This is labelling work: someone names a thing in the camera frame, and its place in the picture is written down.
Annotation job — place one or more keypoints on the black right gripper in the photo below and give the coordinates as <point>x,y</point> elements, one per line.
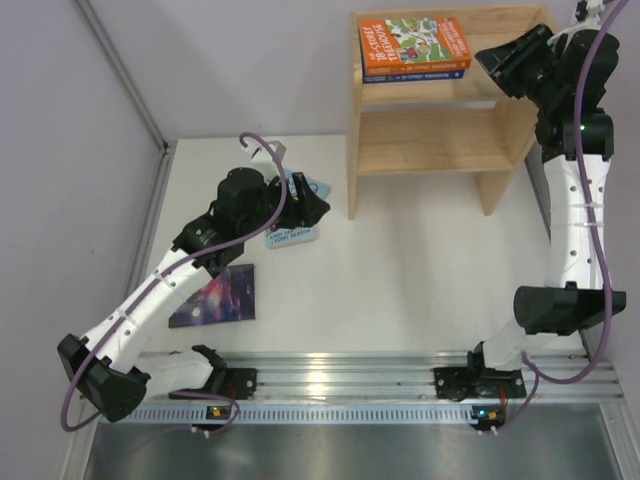
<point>523,67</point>

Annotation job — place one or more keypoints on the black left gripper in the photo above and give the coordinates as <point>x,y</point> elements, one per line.
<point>288,206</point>

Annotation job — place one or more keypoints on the blue 91-storey treehouse book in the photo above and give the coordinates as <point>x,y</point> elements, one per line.
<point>414,77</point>

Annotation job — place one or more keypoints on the orange 78-storey treehouse book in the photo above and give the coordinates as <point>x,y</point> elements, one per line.
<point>412,46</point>

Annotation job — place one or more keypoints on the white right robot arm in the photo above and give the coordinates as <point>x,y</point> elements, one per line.
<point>564,76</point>

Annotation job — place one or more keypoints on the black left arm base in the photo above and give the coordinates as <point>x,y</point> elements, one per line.
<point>232,383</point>

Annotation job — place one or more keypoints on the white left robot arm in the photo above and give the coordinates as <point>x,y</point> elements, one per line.
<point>106,364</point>

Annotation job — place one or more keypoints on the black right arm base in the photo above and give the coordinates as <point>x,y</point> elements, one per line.
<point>461,383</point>

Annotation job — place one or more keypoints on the light blue thin booklet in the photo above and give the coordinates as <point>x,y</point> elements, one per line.
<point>319,188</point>

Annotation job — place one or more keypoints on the light blue 143-storey treehouse book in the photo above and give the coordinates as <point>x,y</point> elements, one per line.
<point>280,238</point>

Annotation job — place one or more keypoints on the wooden two-tier shelf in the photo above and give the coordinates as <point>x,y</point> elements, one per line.
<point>463,126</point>

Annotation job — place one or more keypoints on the purple galaxy cover book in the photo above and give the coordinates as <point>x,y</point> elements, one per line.
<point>230,297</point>

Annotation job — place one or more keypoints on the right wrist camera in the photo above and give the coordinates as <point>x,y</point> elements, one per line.
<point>586,9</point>

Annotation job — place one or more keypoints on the aluminium mounting rail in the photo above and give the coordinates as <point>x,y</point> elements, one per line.
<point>353,389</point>

